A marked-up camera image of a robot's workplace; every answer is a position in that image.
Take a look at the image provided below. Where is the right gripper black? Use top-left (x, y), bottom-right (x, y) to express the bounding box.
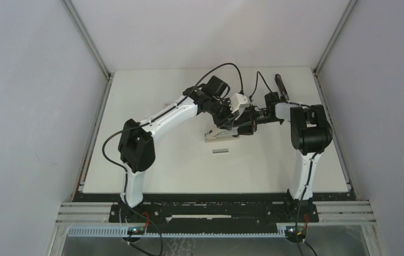
top-left (233, 105), bottom-right (281, 135)

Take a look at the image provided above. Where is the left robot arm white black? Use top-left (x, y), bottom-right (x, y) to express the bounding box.
top-left (118, 76), bottom-right (250, 222)

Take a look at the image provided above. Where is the white cable duct strip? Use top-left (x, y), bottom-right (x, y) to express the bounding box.
top-left (67, 226), bottom-right (287, 238)

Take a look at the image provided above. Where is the silver black staple remover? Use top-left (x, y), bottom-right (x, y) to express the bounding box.
top-left (204, 127), bottom-right (240, 143)

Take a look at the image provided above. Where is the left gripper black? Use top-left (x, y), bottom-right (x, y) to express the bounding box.
top-left (208, 98), bottom-right (239, 131)

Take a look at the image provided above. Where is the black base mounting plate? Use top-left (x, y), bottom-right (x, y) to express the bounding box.
top-left (108, 193), bottom-right (320, 234)

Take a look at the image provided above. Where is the left controller board with wires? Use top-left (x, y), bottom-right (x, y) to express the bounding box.
top-left (120, 212), bottom-right (165, 256)

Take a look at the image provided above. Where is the black stapler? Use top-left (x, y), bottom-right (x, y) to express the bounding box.
top-left (274, 74), bottom-right (290, 102)

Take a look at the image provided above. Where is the right controller board with wires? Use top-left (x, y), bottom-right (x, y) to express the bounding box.
top-left (284, 213), bottom-right (318, 255)

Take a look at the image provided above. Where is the left black camera cable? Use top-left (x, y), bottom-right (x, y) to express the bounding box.
top-left (102, 62), bottom-right (245, 206)

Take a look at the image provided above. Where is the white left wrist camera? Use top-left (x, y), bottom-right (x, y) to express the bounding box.
top-left (229, 93), bottom-right (250, 114)

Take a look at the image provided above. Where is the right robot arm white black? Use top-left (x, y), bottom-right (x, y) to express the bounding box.
top-left (233, 92), bottom-right (333, 201)

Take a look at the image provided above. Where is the controller board with wires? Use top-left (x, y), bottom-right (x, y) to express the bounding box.
top-left (284, 213), bottom-right (318, 255)
top-left (120, 212), bottom-right (165, 256)

